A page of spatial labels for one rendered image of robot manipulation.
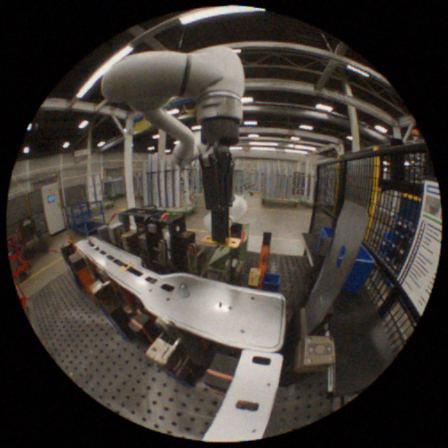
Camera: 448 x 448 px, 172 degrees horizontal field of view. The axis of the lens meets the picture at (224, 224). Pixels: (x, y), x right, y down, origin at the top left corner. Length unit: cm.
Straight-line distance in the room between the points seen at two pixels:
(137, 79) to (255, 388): 60
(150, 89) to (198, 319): 54
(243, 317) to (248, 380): 19
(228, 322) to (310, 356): 23
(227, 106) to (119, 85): 20
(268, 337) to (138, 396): 57
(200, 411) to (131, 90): 87
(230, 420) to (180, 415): 36
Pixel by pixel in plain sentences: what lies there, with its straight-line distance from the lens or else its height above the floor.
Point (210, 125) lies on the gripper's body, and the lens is 27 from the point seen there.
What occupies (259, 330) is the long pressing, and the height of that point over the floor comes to 100.
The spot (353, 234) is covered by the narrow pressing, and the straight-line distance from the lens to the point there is 29.
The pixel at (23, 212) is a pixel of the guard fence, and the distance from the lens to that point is 791.
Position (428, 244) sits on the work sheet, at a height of 130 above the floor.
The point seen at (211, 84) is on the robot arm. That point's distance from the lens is 30.
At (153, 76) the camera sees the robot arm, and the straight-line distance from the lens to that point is 29.
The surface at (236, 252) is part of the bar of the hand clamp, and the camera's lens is 50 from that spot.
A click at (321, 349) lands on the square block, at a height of 106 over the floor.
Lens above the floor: 137
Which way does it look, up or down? 19 degrees down
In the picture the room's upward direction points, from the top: straight up
